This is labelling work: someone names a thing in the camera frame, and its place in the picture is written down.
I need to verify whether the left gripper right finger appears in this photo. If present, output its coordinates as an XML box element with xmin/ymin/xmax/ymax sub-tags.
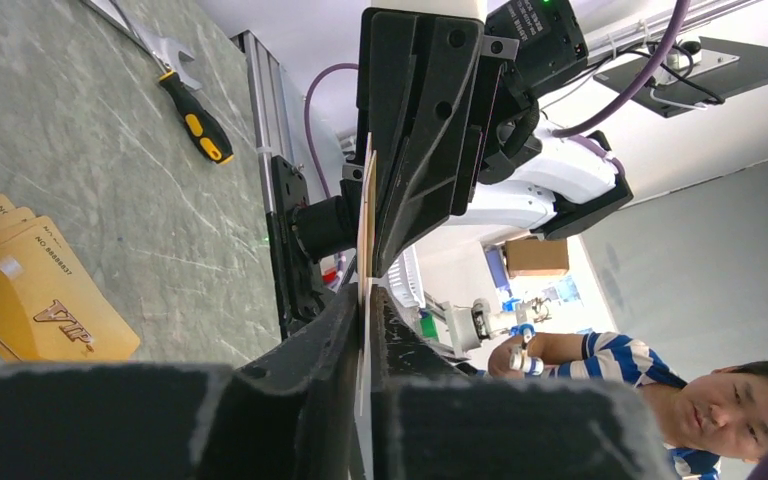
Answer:
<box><xmin>367</xmin><ymin>286</ymin><xmax>675</xmax><ymax>479</ymax></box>

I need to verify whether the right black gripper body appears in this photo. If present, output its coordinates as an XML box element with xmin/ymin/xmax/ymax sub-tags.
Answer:
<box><xmin>451</xmin><ymin>0</ymin><xmax>588</xmax><ymax>216</ymax></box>

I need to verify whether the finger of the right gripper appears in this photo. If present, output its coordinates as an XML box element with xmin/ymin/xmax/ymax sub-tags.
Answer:
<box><xmin>358</xmin><ymin>7</ymin><xmax>484</xmax><ymax>276</ymax></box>

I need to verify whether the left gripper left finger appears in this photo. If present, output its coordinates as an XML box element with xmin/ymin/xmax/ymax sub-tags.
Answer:
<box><xmin>0</xmin><ymin>286</ymin><xmax>359</xmax><ymax>479</ymax></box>

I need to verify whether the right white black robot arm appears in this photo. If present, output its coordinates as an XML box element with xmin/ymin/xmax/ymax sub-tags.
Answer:
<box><xmin>357</xmin><ymin>1</ymin><xmax>633</xmax><ymax>276</ymax></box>

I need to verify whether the orange card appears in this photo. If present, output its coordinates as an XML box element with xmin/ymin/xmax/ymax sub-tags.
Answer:
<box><xmin>0</xmin><ymin>194</ymin><xmax>140</xmax><ymax>362</ymax></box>

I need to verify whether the brown cardboard box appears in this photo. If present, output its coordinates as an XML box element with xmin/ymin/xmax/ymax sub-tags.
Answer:
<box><xmin>503</xmin><ymin>238</ymin><xmax>570</xmax><ymax>278</ymax></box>

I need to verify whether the yellow tipped black tool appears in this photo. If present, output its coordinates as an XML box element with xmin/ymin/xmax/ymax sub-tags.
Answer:
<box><xmin>158</xmin><ymin>70</ymin><xmax>234</xmax><ymax>165</ymax></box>

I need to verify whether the person in striped shirt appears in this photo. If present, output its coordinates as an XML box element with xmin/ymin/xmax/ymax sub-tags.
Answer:
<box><xmin>487</xmin><ymin>332</ymin><xmax>768</xmax><ymax>479</ymax></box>

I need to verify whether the aluminium frame rail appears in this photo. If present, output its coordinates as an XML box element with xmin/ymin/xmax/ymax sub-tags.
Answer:
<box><xmin>234</xmin><ymin>30</ymin><xmax>304</xmax><ymax>213</ymax></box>

